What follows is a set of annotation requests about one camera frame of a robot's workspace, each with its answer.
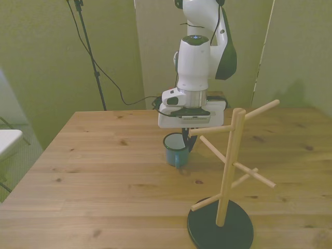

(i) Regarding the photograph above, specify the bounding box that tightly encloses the black tripod camera cable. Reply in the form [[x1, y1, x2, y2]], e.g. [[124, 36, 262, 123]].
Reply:
[[66, 0, 159, 106]]

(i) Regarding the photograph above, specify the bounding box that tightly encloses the blue enamel mug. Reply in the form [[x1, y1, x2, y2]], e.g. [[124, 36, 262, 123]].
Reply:
[[162, 132, 194, 170]]

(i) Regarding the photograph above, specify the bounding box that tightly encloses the wooden mug tree black base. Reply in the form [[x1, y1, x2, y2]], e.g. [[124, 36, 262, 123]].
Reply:
[[186, 99, 281, 249]]

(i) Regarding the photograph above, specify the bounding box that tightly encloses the black tripod camera stand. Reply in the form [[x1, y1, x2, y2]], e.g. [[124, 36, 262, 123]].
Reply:
[[65, 0, 108, 112]]

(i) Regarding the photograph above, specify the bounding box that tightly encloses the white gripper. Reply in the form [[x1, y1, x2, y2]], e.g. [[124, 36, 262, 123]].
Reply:
[[158, 99, 226, 154]]

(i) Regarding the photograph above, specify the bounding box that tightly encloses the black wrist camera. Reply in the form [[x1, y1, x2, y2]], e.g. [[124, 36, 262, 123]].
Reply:
[[169, 109, 212, 118]]

